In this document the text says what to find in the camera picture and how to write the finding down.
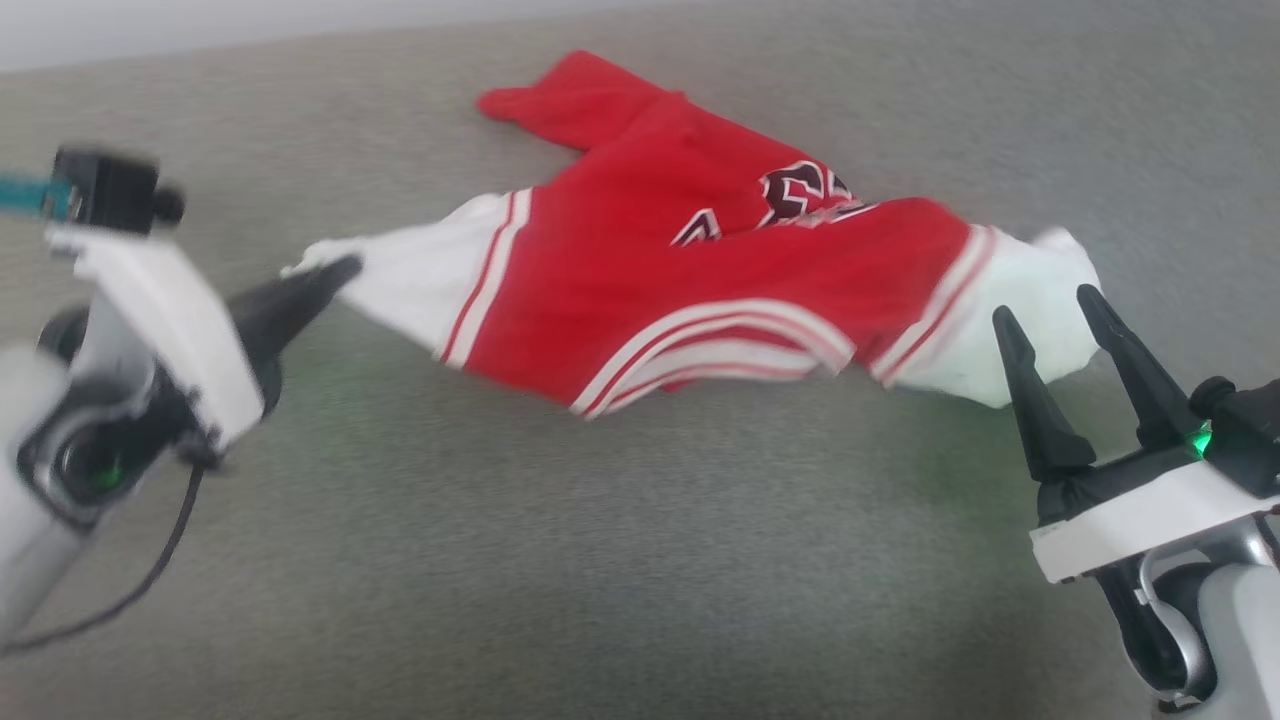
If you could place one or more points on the grey fabric sofa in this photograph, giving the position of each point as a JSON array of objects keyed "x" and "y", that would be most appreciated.
[{"x": 600, "y": 550}]

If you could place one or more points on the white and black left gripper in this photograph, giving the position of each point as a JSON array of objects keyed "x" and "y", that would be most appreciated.
[{"x": 160, "y": 300}]

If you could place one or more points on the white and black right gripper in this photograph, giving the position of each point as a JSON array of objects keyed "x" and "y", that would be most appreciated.
[{"x": 1140, "y": 520}]

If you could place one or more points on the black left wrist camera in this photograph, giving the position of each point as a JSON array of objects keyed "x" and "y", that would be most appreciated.
[{"x": 105, "y": 190}]

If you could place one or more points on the red and white jersey shirt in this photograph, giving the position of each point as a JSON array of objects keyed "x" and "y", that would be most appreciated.
[{"x": 650, "y": 260}]

